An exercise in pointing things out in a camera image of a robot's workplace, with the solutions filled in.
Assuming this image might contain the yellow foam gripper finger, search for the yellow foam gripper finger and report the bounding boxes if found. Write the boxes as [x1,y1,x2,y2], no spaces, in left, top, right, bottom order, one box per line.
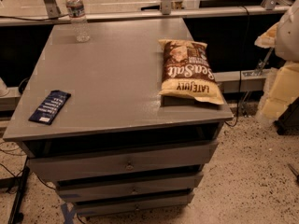
[254,23,278,49]

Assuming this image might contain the bottom grey drawer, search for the bottom grey drawer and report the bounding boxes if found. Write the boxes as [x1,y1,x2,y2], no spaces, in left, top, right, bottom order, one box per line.
[75,189,194,217]

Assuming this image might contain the grey metal rail frame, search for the grey metal rail frame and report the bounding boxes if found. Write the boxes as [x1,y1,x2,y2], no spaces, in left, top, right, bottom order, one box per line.
[0,0,295,24]

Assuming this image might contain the black stand left floor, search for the black stand left floor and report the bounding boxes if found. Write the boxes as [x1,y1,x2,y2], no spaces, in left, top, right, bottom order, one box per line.
[0,159,30,224]

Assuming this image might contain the clear plastic water bottle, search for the clear plastic water bottle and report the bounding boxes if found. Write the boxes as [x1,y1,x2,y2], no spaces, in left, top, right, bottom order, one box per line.
[65,0,91,42]

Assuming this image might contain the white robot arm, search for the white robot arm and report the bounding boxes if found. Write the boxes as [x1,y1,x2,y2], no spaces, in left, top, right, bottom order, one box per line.
[254,0,299,125]

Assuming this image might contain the top grey drawer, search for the top grey drawer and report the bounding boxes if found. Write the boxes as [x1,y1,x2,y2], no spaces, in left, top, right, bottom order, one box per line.
[28,140,218,182]

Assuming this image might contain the grey drawer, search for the grey drawer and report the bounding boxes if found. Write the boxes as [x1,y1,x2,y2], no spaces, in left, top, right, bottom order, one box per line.
[75,189,194,217]
[28,140,218,182]
[57,172,203,203]

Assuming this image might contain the black cable on rail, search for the black cable on rail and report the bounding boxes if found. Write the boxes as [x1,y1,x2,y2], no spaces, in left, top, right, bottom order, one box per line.
[0,13,69,21]

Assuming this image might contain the blue rxbar blueberry wrapper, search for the blue rxbar blueberry wrapper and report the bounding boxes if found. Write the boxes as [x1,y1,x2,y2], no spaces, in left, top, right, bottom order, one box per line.
[29,90,71,125]

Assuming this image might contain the grey drawer cabinet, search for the grey drawer cabinet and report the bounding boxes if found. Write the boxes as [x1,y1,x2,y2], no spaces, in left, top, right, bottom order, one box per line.
[3,18,235,218]

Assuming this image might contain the middle grey drawer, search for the middle grey drawer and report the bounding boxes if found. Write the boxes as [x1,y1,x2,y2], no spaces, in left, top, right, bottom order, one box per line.
[57,172,203,203]

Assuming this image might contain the late july chips bag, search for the late july chips bag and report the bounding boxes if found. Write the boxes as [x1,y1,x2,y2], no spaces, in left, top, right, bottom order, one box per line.
[159,39,224,105]

